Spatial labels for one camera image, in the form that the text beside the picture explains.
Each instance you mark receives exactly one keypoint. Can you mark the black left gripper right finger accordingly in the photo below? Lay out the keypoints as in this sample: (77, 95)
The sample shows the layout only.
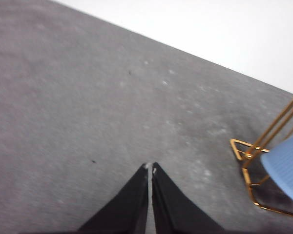
(175, 209)

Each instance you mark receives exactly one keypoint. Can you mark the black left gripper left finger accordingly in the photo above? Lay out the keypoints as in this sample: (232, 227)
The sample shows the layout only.
(127, 209)

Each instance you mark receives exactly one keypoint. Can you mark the blue ribbed plastic cup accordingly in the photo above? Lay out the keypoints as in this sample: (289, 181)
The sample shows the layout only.
(285, 165)

